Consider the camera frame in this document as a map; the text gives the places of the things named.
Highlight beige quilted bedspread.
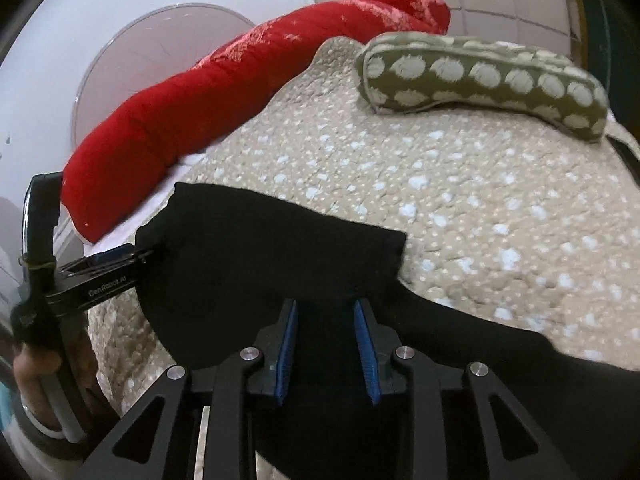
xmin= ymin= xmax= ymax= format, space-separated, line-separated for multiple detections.
xmin=85 ymin=35 xmax=640 ymax=480

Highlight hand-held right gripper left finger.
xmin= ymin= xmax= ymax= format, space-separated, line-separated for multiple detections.
xmin=75 ymin=298 xmax=301 ymax=480

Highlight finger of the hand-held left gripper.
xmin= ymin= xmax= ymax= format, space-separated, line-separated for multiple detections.
xmin=58 ymin=244 xmax=168 ymax=281

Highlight black pants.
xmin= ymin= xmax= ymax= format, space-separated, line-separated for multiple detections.
xmin=135 ymin=181 xmax=640 ymax=480

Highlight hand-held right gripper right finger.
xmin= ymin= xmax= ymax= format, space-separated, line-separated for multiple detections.
xmin=352 ymin=298 xmax=582 ymax=480

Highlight red patterned blanket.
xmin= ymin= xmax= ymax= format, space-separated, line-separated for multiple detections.
xmin=61 ymin=0 xmax=452 ymax=242

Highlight person's left hand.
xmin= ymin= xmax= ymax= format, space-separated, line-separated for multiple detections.
xmin=12 ymin=331 xmax=105 ymax=431

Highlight dark green curtain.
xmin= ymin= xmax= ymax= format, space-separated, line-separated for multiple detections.
xmin=572 ymin=0 xmax=640 ymax=146

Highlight olive dotted pillow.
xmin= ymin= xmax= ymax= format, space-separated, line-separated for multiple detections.
xmin=353 ymin=31 xmax=610 ymax=146

